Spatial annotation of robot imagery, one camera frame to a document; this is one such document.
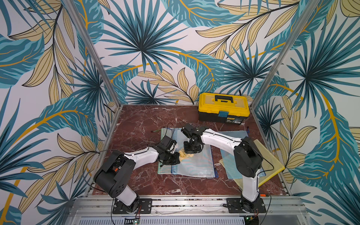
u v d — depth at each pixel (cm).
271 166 90
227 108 99
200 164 89
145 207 73
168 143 73
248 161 49
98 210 74
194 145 76
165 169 85
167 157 76
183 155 84
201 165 89
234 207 73
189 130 73
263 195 76
